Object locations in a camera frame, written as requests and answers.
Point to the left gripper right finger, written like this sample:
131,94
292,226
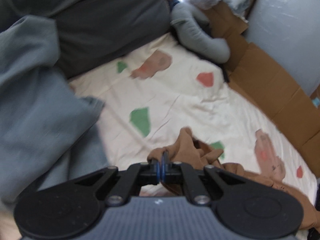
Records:
182,174

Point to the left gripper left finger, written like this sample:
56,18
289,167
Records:
128,183

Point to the brown t-shirt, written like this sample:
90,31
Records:
189,150

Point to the cream bear print blanket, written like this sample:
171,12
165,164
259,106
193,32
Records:
160,88

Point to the grey-blue garment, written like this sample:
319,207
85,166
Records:
48,134

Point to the brown cardboard sheet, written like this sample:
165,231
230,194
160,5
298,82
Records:
268,85

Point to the grey neck pillow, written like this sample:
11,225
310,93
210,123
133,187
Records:
186,20

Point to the dark grey pillow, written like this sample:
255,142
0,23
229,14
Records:
93,32

